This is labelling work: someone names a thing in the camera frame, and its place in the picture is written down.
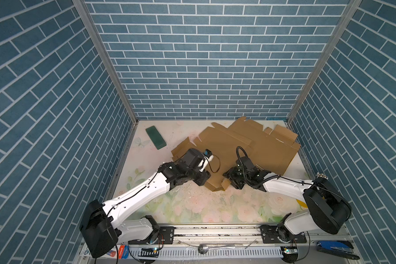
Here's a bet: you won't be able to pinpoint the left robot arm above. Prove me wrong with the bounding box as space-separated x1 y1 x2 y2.
79 148 213 259

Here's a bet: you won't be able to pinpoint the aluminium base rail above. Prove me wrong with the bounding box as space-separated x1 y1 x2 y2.
75 223 360 264

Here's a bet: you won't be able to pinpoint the green sponge block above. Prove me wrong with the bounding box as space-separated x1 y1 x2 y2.
145 125 167 150

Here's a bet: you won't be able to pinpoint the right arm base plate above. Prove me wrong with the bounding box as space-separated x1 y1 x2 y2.
259 224 307 244

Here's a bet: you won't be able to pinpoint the yellow pencil cup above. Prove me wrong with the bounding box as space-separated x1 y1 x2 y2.
297 200 308 210

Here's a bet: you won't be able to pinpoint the white slotted cable duct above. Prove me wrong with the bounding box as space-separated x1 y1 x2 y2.
129 246 283 261

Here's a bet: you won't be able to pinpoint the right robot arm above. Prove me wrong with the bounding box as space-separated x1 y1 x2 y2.
223 156 352 243

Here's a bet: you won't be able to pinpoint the blue black pliers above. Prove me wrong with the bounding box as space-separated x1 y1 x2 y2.
316 240 360 260

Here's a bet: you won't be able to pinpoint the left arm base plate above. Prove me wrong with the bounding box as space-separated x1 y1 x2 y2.
129 226 176 245

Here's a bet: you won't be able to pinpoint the metal spoon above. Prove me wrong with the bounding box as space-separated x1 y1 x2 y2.
178 242 258 255

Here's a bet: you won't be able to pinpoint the cardboard box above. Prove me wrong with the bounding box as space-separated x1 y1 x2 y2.
171 122 252 192
213 117 300 175

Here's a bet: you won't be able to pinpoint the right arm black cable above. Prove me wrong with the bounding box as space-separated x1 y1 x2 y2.
235 146 350 263

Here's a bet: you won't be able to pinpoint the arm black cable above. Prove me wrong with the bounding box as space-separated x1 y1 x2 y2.
235 146 350 263
92 150 222 264

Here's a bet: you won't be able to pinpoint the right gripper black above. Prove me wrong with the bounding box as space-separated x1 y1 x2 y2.
221 166 250 189

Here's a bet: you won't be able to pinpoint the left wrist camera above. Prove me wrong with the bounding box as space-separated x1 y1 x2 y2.
199 149 214 173

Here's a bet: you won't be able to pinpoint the white printed package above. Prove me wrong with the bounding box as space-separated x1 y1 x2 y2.
103 245 130 260

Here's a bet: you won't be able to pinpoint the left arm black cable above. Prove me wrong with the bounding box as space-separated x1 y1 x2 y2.
92 150 222 264

